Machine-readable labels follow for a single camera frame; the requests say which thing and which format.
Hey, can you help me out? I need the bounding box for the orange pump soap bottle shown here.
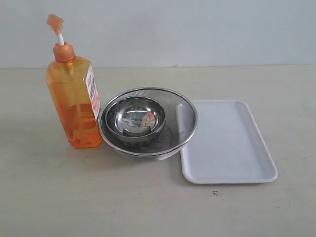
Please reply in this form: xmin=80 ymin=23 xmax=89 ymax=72
xmin=46 ymin=14 xmax=101 ymax=149

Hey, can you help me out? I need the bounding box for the small stainless steel bowl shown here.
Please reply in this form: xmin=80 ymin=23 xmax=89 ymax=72
xmin=104 ymin=96 xmax=166 ymax=144

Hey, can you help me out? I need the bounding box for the steel mesh strainer basket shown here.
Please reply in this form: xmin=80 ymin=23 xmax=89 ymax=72
xmin=98 ymin=87 xmax=198 ymax=160

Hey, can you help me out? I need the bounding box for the white rectangular plastic tray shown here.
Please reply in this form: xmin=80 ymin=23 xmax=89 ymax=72
xmin=180 ymin=100 xmax=277 ymax=185

